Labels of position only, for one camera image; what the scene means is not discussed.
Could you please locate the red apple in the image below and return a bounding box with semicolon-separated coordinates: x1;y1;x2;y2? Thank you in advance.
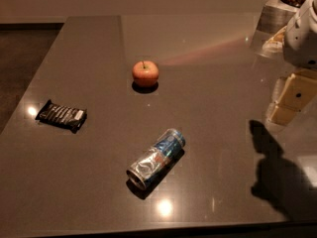
132;60;159;87

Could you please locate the black rxbar chocolate wrapper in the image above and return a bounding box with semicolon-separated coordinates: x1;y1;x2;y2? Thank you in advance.
36;99;87;134

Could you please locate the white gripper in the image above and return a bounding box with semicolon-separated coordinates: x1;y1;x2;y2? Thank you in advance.
266;0;317;126

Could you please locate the crushed redbull can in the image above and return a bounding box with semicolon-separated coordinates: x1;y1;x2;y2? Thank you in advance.
127;128;185;190

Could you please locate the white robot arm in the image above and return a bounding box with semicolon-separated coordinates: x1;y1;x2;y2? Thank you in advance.
263;0;317;126

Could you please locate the metal container with coffee beans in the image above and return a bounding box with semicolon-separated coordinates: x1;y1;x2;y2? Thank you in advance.
257;0;306;34

